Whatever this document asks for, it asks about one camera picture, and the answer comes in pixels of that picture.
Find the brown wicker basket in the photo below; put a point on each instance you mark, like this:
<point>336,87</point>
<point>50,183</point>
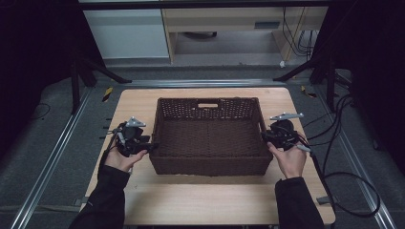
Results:
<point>208,140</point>

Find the dark object under desk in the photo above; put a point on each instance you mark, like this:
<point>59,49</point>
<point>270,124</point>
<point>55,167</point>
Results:
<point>200,35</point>

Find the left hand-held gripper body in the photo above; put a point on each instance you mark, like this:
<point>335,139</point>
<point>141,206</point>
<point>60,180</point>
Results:
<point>130,140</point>

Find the person's left hand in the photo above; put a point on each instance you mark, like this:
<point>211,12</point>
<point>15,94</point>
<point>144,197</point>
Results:
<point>122,162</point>

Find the person's right hand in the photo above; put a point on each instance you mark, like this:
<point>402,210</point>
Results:
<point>293,162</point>

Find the black metal stand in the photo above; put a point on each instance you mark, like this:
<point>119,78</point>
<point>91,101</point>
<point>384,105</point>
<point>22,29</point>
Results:
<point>75,89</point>
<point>331,89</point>

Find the small white floor object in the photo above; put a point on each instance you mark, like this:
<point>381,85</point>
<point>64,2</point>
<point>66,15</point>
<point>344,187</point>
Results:
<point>282,64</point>

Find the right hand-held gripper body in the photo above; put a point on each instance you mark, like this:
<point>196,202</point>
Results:
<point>283,135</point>

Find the metal floor rail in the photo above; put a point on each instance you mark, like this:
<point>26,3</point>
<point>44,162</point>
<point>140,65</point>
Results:
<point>351,159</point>
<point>143,83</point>
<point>47,171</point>

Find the white cabinet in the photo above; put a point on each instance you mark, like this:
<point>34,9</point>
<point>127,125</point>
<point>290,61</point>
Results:
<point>127,31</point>

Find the yellow black striped tape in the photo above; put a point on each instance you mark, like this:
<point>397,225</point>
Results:
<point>107,94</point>
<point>307,91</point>

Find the grey table bracket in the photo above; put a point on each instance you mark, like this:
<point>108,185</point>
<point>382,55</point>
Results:
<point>324,200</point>
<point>84,201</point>

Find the black curtain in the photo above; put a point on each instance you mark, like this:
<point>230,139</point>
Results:
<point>31,47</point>
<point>375,47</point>

